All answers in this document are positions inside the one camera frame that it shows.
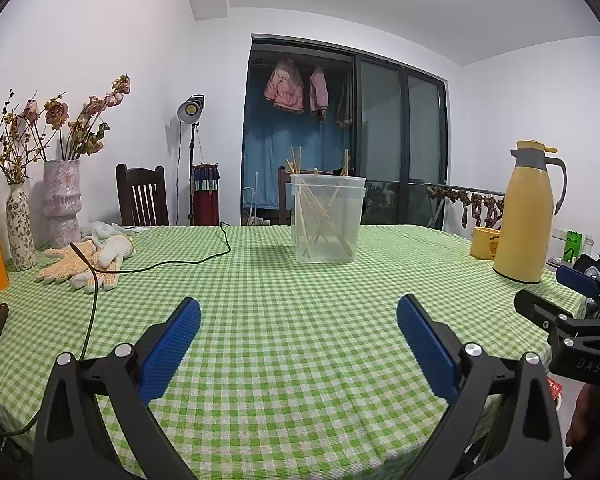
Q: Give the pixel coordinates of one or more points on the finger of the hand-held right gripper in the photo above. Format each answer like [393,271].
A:
[577,280]
[537,307]

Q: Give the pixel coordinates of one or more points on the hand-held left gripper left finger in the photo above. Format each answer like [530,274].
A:
[172,350]

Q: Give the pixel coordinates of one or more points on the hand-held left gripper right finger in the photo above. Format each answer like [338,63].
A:
[427,350]

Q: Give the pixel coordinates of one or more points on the clear plastic container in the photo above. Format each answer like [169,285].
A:
[347,220]

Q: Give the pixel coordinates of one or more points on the set of wooden chopsticks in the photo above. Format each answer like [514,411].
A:
[320,215]

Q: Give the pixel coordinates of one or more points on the person's right hand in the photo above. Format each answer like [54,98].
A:
[585,415]

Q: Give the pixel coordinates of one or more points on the yellow thermos jug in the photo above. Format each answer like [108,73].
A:
[522,220]

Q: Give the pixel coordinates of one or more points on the yellow mug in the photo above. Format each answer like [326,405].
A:
[482,245]

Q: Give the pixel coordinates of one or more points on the green checkered tablecloth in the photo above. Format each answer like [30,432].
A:
[280,310]

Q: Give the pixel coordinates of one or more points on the white knit glove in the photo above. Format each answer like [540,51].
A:
[117,249]

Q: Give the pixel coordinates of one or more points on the yellow dotted work glove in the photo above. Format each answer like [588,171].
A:
[67,267]

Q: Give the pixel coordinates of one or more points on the metal drying rack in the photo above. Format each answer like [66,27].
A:
[437,210]

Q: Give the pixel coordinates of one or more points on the red tasselled cloth bundle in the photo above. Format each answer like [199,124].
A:
[206,200]

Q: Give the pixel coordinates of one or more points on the dark wooden chair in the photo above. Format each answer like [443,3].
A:
[142,195]

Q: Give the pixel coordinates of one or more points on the brown wooden chair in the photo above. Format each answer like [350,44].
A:
[284,195]

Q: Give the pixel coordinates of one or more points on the floral ceramic vase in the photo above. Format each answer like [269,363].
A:
[21,230]

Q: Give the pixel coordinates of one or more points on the black framed sliding door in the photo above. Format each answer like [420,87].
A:
[422,135]

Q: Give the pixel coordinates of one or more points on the blue hanging sheet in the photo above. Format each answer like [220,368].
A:
[267,155]

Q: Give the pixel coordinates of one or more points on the studio lamp on stand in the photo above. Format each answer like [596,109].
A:
[190,110]

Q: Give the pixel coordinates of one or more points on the dried rose bouquet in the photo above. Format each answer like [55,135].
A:
[85,125]

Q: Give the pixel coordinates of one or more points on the dried twig bunch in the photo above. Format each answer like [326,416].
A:
[10,152]

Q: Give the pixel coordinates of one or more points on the beige hanging garment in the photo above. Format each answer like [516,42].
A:
[344,105]

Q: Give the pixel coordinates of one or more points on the small pink jacket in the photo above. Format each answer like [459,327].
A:
[319,92]

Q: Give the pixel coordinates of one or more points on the large pink jacket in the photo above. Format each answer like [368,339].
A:
[284,85]

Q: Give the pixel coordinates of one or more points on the white metal frame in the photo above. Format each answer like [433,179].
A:
[252,205]

